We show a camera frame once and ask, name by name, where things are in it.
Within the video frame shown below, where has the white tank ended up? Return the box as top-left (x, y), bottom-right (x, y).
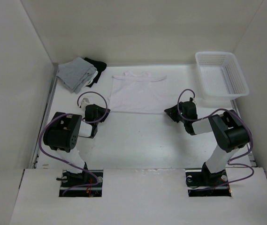
top-left (86, 70), bottom-right (98, 86)
top-left (108, 71), bottom-right (168, 114)

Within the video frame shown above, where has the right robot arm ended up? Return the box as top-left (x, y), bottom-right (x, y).
top-left (164, 100), bottom-right (251, 187)

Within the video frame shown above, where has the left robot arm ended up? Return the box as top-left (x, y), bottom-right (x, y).
top-left (43, 104), bottom-right (110, 187)

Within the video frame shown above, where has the folded white tank top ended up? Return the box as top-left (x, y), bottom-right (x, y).
top-left (86, 70), bottom-right (98, 86)

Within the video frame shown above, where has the folded grey tank top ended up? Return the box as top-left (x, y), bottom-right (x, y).
top-left (56, 57), bottom-right (96, 94)

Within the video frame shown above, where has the folded black tank top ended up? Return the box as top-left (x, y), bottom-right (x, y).
top-left (84, 57), bottom-right (107, 88)

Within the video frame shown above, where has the white plastic basket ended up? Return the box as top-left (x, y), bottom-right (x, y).
top-left (195, 52), bottom-right (250, 101)

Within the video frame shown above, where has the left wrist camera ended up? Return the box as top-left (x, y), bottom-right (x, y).
top-left (79, 97), bottom-right (90, 110)

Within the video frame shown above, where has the left metal table rail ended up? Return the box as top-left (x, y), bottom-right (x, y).
top-left (29, 62), bottom-right (58, 169)

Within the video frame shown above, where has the metal table rail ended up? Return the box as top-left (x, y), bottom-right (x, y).
top-left (29, 62), bottom-right (58, 169)
top-left (231, 99), bottom-right (257, 167)

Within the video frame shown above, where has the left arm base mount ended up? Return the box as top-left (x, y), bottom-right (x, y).
top-left (56, 170), bottom-right (104, 198)

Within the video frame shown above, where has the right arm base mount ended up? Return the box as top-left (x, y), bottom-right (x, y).
top-left (185, 170), bottom-right (231, 197)

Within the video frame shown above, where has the right metal table rail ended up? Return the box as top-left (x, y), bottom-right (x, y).
top-left (231, 99), bottom-right (257, 167)

